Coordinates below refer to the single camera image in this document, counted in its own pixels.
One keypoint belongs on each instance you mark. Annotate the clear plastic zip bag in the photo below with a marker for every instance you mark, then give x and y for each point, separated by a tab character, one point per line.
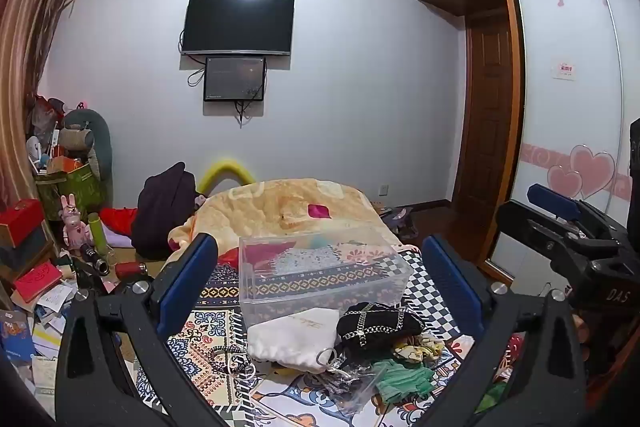
355	394

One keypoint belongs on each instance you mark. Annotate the red cylinder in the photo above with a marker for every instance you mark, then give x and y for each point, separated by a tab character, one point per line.
130	269

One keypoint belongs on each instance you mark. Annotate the pile of papers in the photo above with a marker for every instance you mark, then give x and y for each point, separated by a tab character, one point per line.
47	322

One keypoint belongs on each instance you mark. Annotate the patterned bedsheet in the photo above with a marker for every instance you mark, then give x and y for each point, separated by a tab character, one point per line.
210	337

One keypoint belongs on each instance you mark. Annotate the white heart-print wardrobe door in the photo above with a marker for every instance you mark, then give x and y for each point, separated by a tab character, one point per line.
565	32
627	57

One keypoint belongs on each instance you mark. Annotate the green cloth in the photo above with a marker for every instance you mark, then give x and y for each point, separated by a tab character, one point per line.
405	382

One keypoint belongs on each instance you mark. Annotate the clear plastic storage box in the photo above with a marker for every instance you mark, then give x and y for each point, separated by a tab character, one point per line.
325	297

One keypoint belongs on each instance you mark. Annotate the black backpack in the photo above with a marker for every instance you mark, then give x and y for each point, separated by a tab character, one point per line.
162	212

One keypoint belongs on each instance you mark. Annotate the lilac cloth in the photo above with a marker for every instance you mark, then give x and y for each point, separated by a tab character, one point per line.
117	241

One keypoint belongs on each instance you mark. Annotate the beige fleece blanket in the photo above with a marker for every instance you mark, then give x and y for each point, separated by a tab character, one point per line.
260	207

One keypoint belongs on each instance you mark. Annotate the striped brown curtain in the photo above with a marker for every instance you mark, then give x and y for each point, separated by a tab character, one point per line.
30	57

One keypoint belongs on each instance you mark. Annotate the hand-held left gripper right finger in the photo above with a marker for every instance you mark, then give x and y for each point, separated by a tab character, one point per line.
450	279

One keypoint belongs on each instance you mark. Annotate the red box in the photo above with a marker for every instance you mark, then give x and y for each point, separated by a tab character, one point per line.
20	219

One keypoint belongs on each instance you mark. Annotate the wall socket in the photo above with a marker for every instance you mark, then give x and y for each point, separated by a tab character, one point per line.
383	190

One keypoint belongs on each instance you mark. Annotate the green storage bag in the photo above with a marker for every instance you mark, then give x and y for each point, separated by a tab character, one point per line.
75	189

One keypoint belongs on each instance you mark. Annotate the red book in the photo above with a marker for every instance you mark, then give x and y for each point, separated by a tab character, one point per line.
37	282

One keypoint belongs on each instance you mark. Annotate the red white sticker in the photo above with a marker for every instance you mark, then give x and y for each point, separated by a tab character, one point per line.
566	72

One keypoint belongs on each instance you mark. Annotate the magenta cloth piece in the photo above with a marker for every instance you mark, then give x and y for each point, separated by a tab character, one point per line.
320	211

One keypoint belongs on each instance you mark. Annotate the yellow floral cloth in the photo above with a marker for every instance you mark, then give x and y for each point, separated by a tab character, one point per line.
420	349

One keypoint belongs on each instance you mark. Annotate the blue packet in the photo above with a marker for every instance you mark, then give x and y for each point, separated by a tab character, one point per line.
15	337

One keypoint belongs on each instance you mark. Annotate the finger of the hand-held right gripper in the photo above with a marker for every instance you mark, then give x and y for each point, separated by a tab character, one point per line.
552	199

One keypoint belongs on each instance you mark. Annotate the pink bunny toy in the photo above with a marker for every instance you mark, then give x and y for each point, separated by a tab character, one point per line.
75	222

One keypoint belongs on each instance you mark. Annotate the small black monitor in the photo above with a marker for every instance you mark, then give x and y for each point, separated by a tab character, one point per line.
234	78

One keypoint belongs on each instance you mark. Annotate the black wall television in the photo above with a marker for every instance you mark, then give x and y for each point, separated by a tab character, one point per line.
237	24

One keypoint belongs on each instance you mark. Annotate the black flashlight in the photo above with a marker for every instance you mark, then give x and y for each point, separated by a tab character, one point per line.
95	259

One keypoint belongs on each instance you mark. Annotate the dark box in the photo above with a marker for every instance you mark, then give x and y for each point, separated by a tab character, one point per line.
22	252

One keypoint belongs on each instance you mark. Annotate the yellow foam tube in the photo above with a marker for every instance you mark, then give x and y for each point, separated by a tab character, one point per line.
220	169

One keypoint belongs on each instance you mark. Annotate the red cloth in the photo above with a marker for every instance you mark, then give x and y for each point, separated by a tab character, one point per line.
265	254

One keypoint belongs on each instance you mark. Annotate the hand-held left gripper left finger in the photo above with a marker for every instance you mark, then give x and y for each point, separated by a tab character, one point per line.
187	279

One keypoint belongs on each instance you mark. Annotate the green tube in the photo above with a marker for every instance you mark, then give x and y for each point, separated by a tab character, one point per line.
97	234

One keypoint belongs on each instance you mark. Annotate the brown wooden door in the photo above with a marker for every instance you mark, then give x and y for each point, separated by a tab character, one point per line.
487	107

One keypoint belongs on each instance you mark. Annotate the grey green plush toy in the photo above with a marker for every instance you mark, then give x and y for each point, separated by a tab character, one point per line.
85	142

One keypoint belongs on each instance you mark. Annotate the teal white patterned cloth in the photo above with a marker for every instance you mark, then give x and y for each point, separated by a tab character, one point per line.
310	259

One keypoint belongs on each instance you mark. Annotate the red garment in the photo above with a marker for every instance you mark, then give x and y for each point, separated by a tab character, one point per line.
120	219

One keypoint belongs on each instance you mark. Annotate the white handheld fan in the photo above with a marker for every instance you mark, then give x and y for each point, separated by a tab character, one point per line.
34	152

